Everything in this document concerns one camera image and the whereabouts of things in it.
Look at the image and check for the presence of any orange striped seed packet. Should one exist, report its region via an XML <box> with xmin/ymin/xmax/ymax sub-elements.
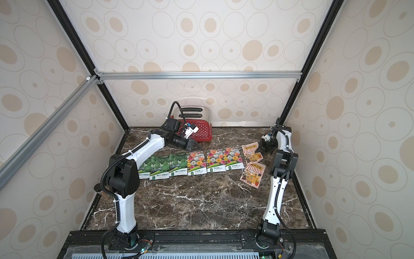
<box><xmin>242</xmin><ymin>141</ymin><xmax>263</xmax><ymax>165</ymax></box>
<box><xmin>240</xmin><ymin>163</ymin><xmax>266</xmax><ymax>189</ymax></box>

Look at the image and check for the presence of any green seed packet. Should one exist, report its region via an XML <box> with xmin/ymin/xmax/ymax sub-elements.
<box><xmin>149</xmin><ymin>156</ymin><xmax>170</xmax><ymax>180</ymax></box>
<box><xmin>138</xmin><ymin>158</ymin><xmax>152</xmax><ymax>179</ymax></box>
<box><xmin>168</xmin><ymin>153</ymin><xmax>188</xmax><ymax>177</ymax></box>

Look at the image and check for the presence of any flower seed packet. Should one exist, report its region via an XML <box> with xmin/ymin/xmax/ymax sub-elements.
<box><xmin>222</xmin><ymin>147</ymin><xmax>245</xmax><ymax>171</ymax></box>
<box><xmin>187</xmin><ymin>151</ymin><xmax>207</xmax><ymax>176</ymax></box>
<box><xmin>205</xmin><ymin>149</ymin><xmax>226</xmax><ymax>173</ymax></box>

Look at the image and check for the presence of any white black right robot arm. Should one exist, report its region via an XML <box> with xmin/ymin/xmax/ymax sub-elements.
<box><xmin>256</xmin><ymin>119</ymin><xmax>298</xmax><ymax>249</ymax></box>

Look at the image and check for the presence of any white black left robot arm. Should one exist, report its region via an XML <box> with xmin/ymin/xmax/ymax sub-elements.
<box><xmin>100</xmin><ymin>101</ymin><xmax>201</xmax><ymax>248</ymax></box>

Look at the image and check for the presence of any red polka dot toaster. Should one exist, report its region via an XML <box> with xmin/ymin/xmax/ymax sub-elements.
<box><xmin>182</xmin><ymin>106</ymin><xmax>212</xmax><ymax>142</ymax></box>

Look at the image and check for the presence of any brown bottle black cap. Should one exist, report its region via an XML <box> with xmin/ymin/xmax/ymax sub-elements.
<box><xmin>94</xmin><ymin>183</ymin><xmax>107</xmax><ymax>198</ymax></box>

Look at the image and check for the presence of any horizontal aluminium rail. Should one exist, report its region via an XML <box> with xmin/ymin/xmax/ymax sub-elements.
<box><xmin>94</xmin><ymin>71</ymin><xmax>302</xmax><ymax>81</ymax></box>

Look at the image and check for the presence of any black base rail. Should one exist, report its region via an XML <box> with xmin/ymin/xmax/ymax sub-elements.
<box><xmin>58</xmin><ymin>229</ymin><xmax>336</xmax><ymax>259</ymax></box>

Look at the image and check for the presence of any left diagonal aluminium rail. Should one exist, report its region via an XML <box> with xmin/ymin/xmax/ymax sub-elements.
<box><xmin>1</xmin><ymin>75</ymin><xmax>98</xmax><ymax>189</ymax></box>

